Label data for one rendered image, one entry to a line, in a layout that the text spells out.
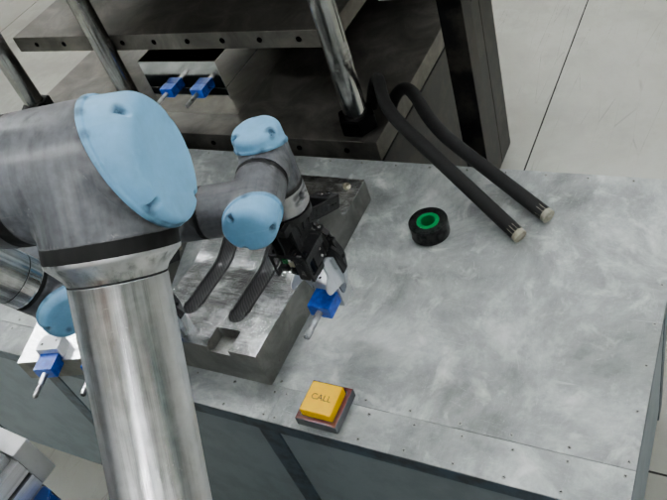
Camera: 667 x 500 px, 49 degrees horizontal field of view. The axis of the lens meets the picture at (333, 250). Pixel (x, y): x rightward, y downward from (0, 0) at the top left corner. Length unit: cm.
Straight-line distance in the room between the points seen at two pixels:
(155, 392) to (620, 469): 76
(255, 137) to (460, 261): 58
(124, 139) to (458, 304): 91
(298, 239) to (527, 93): 221
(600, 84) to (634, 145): 41
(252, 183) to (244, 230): 7
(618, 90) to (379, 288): 194
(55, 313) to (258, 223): 31
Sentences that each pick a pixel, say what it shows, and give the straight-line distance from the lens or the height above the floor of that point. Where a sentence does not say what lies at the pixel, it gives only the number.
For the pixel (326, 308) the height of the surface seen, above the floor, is 94.
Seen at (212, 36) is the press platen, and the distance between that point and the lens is 200.
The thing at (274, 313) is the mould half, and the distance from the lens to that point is 136.
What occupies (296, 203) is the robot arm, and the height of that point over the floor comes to 118.
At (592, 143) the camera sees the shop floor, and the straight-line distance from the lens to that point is 294.
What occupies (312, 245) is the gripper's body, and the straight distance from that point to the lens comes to 115.
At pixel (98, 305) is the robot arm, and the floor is 148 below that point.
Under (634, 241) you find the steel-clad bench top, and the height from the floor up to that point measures 80.
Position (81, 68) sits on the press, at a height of 78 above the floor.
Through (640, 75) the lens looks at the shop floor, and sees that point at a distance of 327.
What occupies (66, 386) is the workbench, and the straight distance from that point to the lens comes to 194.
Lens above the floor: 186
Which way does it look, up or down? 43 degrees down
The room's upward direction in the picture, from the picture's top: 22 degrees counter-clockwise
